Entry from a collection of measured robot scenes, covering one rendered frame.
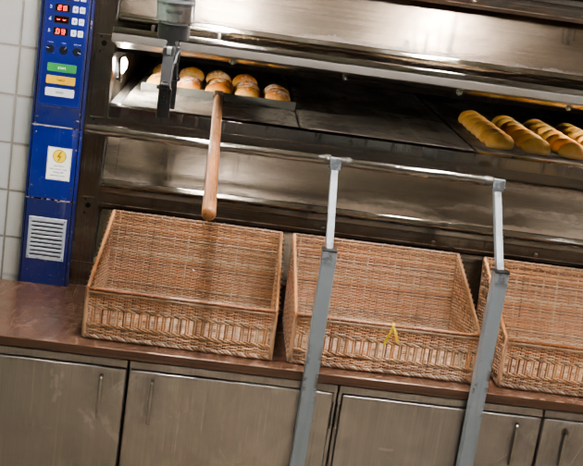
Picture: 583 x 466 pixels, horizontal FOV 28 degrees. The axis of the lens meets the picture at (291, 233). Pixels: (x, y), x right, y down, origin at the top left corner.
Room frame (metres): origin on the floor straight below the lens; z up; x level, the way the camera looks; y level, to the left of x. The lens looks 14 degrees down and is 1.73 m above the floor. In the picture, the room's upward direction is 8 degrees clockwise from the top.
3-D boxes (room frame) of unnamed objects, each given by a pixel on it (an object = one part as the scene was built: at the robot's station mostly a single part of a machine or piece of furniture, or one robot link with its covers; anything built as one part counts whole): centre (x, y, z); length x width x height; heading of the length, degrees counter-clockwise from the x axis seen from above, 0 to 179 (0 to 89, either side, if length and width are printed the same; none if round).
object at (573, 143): (4.16, -0.82, 1.21); 0.61 x 0.48 x 0.06; 4
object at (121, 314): (3.38, 0.29, 0.72); 0.56 x 0.49 x 0.28; 93
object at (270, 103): (4.27, 0.34, 1.20); 0.55 x 0.36 x 0.03; 95
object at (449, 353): (3.42, -0.30, 0.72); 0.56 x 0.49 x 0.28; 95
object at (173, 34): (2.75, 0.34, 1.48); 0.08 x 0.07 x 0.09; 2
